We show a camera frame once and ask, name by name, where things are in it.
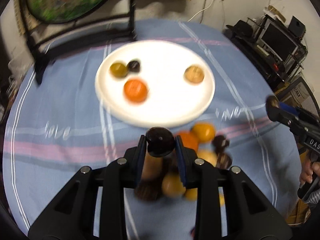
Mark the round goldfish screen on stand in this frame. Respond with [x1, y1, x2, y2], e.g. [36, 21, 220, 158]
[18, 0, 136, 85]

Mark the tan potato-like fruit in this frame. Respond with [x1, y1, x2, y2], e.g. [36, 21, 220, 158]
[141, 152, 163, 181]

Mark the computer monitor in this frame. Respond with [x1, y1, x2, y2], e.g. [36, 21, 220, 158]
[260, 22, 298, 62]

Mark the pale striped melon fruit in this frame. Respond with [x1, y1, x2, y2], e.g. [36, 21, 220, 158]
[197, 149, 217, 167]

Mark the cream round fruit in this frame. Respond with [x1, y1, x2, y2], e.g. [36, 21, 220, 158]
[162, 172, 186, 198]

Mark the green mandarin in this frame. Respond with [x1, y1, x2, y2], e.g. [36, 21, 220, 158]
[110, 62, 129, 78]

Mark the yellow-orange persimmon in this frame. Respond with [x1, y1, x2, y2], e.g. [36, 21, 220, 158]
[190, 122, 216, 144]

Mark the dark brown chestnut large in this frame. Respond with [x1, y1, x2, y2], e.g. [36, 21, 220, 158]
[134, 180, 163, 202]

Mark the dark plum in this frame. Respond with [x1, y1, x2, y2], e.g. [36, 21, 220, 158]
[212, 135, 230, 154]

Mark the tan apple-like fruit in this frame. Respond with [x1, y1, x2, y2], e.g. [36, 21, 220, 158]
[184, 65, 204, 84]

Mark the dark plum lone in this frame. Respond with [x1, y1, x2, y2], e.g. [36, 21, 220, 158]
[127, 60, 140, 73]

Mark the black hat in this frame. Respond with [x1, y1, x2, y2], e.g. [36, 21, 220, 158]
[223, 20, 253, 40]

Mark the large orange mandarin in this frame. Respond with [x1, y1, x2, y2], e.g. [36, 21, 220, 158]
[123, 79, 149, 103]

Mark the operator right hand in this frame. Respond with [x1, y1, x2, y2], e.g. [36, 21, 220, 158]
[299, 159, 320, 185]

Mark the small yellow fruit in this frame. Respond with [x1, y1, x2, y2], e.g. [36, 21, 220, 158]
[219, 194, 225, 207]

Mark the dark mangosteen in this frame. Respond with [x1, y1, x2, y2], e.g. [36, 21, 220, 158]
[216, 153, 232, 170]

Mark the small yellow-green fruit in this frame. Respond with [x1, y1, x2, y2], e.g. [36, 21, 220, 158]
[184, 188, 197, 202]

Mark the dark oblong fruit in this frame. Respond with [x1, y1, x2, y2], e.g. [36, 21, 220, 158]
[145, 127, 175, 158]

